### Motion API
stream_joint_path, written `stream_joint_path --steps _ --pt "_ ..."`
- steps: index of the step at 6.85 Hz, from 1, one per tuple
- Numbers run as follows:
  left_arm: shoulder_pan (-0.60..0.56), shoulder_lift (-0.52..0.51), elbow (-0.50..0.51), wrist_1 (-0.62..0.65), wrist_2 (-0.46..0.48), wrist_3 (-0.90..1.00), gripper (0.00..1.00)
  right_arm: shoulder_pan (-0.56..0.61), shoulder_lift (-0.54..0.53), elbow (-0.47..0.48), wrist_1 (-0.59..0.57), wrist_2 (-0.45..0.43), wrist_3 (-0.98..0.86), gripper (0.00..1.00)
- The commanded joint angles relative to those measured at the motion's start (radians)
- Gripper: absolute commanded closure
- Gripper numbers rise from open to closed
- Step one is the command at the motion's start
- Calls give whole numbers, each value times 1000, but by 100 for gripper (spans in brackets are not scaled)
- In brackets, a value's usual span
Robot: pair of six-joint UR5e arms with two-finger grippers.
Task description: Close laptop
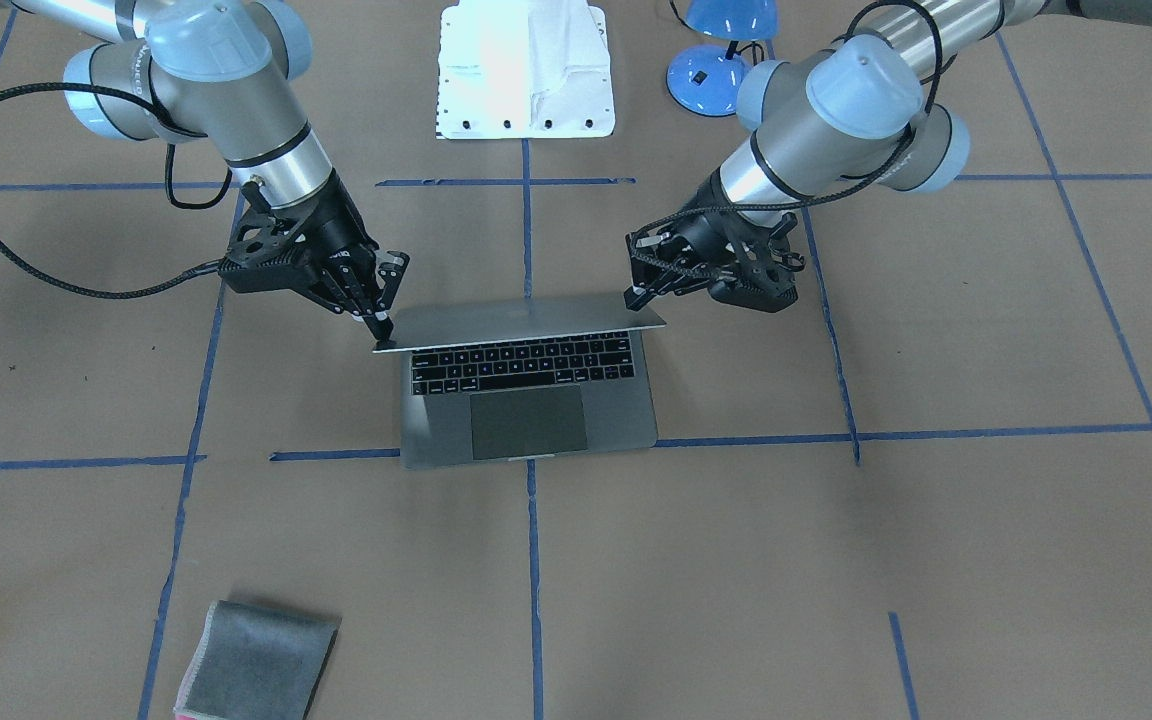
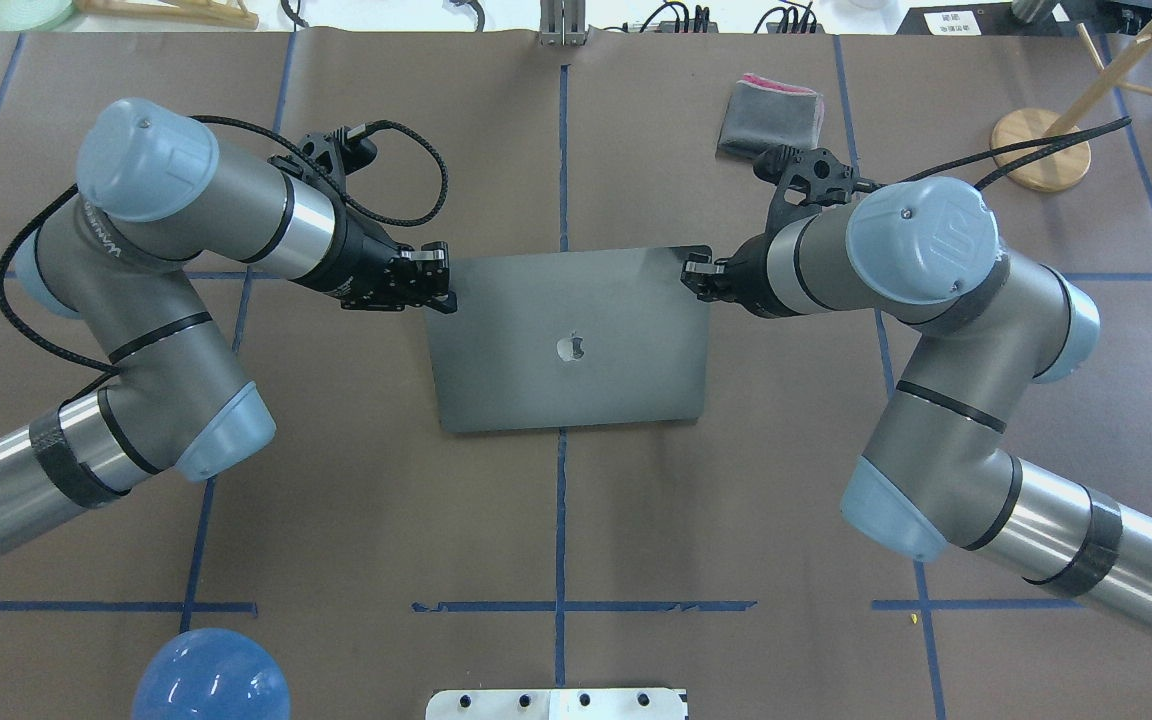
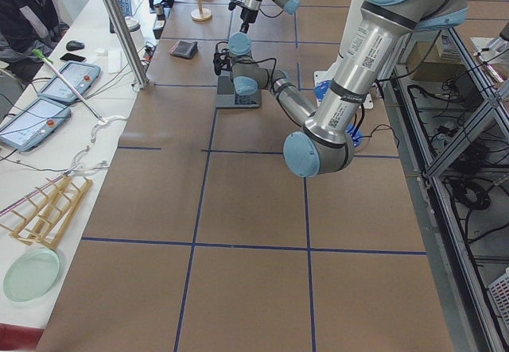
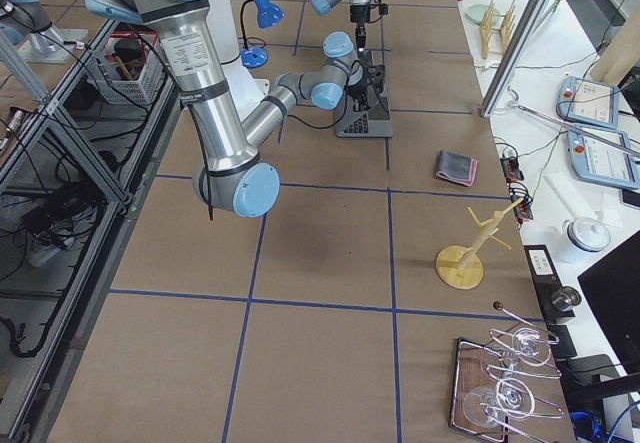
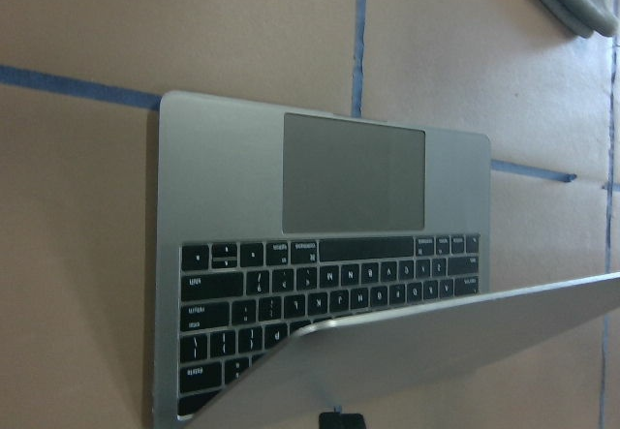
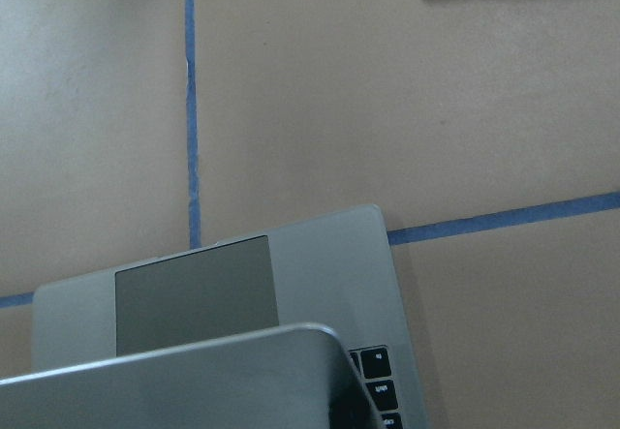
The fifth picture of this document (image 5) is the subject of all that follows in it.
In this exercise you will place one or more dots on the grey laptop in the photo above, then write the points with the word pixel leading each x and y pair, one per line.
pixel 307 261

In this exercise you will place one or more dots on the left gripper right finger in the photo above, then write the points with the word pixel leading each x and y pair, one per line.
pixel 353 421

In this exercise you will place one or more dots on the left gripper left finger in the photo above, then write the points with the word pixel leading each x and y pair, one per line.
pixel 330 420

